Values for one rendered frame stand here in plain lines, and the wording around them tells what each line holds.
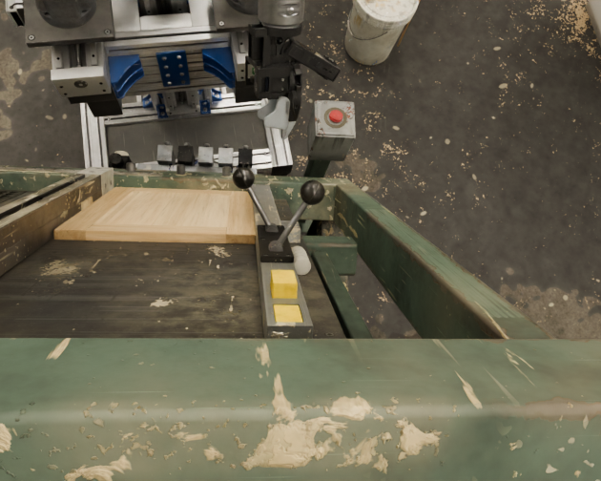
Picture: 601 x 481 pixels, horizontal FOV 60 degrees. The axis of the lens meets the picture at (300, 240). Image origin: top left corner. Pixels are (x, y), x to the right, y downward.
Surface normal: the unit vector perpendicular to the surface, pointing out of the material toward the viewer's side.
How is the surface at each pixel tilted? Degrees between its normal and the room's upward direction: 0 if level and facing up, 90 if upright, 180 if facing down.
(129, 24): 0
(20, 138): 0
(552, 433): 31
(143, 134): 0
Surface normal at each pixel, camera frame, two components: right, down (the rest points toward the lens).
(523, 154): 0.12, -0.27
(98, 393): 0.05, -0.97
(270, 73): 0.39, 0.58
